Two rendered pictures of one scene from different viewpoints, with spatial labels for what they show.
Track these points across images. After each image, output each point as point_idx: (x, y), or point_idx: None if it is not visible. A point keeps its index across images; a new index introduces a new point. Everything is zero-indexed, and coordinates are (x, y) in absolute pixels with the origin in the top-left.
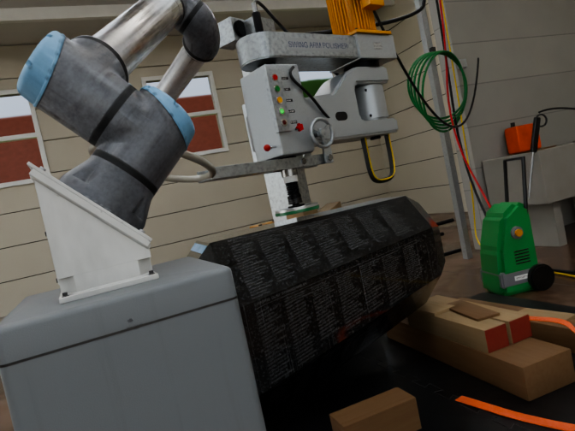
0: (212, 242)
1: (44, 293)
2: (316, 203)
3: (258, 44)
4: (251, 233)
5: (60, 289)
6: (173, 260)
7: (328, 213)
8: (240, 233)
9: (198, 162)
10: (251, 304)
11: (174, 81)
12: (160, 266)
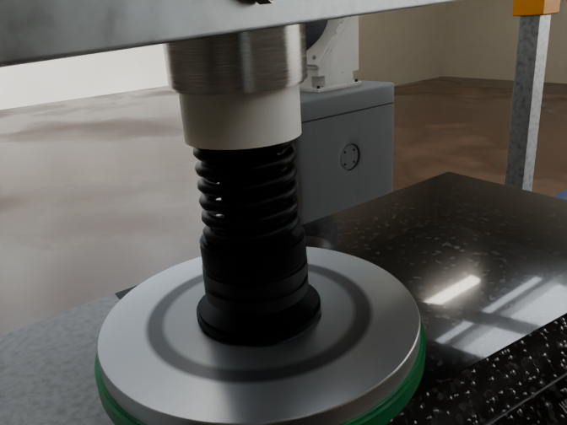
0: (443, 174)
1: (374, 83)
2: (117, 303)
3: None
4: (364, 202)
5: (367, 84)
6: (304, 98)
7: (77, 332)
8: (428, 212)
9: None
10: None
11: None
12: (299, 94)
